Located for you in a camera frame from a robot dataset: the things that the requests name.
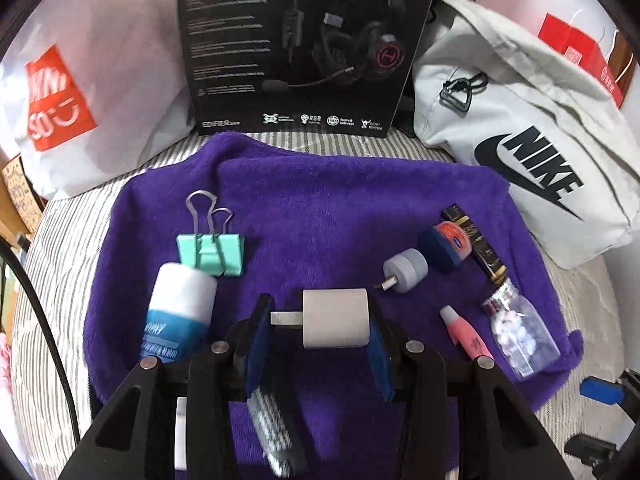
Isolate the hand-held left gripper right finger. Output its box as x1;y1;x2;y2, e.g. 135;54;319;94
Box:
365;294;573;480

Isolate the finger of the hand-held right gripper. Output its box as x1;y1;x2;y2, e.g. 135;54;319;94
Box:
564;434;636;480
580;367;640;408

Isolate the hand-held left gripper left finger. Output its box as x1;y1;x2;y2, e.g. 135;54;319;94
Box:
57;292;276;480

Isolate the white charger plug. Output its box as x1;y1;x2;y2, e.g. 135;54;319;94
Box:
270;287;372;351

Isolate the pink pen-shaped earpick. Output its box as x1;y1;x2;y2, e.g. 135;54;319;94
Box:
439;305;496;363

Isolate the grey round plug-in light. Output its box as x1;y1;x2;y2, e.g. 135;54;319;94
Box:
382;248;429;293

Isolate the blue tube with white cap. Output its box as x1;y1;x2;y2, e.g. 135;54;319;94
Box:
137;262;218;361

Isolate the clear candy bottle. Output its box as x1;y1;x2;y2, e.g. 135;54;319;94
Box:
481;280;561;382

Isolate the pink lip balm jar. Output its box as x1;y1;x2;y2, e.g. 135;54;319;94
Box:
419;221;473;273

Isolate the green binder clip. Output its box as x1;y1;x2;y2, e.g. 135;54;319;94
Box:
176;191;246;277

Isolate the black gold lipstick tube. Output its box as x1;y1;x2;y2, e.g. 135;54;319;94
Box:
440;203;508;283

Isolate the purple towel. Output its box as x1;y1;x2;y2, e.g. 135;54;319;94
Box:
82;132;585;480

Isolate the black plastic buckle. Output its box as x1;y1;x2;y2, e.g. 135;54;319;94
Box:
440;72;488;116

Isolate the brown patterned box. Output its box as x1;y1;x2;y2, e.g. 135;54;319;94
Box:
0;155;43;236

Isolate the grey bag with black logo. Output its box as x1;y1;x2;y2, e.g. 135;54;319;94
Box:
411;0;633;270

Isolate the black headphone box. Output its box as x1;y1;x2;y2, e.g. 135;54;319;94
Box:
176;0;442;137

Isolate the white bag with orange logo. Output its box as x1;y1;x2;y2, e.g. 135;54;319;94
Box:
0;0;201;198

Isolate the white and red paper bag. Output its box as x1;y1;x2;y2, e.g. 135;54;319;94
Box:
537;12;638;108

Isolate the black cable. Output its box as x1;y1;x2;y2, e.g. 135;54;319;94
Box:
0;237;81;441

